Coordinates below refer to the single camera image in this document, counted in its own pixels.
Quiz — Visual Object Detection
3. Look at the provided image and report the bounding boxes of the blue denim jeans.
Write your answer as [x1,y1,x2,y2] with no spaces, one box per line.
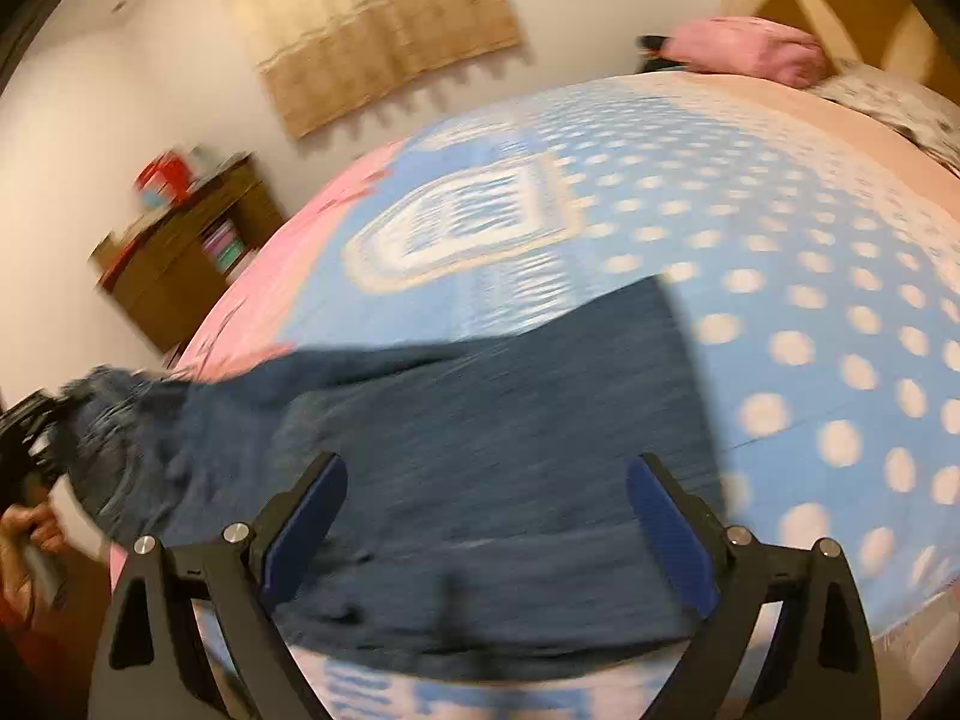
[56,274,726,685]

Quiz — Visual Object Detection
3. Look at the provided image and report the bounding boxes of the red gift bag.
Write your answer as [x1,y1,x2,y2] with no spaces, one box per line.
[135,150,194,205]

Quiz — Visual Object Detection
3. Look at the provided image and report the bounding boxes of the folded pink quilt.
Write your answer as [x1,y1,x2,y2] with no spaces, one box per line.
[664,15,831,89]

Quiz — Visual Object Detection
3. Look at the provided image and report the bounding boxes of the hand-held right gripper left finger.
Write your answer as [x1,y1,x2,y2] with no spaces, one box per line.
[88,452,350,720]

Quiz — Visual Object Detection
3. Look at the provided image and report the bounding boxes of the beige patterned curtain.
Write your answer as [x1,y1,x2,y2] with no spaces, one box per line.
[210,0,526,140]

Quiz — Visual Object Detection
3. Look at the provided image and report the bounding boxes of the open cardboard box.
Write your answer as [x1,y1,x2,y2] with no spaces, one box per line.
[90,229,134,272]

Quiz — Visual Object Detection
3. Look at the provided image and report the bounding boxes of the stack of books in desk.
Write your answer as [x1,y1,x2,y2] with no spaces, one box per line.
[201,219,246,275]

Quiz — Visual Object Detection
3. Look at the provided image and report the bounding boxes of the bed with pink-blue bedspread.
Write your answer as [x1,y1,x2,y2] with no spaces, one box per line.
[109,75,960,720]

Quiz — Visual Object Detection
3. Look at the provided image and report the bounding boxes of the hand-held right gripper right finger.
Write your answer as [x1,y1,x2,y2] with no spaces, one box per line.
[626,454,882,720]

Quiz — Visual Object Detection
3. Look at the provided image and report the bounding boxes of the peach bed sheet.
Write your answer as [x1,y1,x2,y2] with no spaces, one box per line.
[660,71,960,260]

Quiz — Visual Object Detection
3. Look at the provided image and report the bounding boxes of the person's left hand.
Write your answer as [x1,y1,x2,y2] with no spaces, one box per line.
[0,502,70,627]

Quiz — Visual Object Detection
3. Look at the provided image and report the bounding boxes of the brown wooden desk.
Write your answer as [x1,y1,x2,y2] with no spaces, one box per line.
[90,152,287,356]

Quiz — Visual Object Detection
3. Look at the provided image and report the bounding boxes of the dark clothes pile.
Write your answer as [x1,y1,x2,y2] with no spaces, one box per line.
[636,34,677,74]

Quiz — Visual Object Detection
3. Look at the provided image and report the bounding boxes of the grey patterned pillow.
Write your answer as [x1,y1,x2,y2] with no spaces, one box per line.
[810,60,960,175]

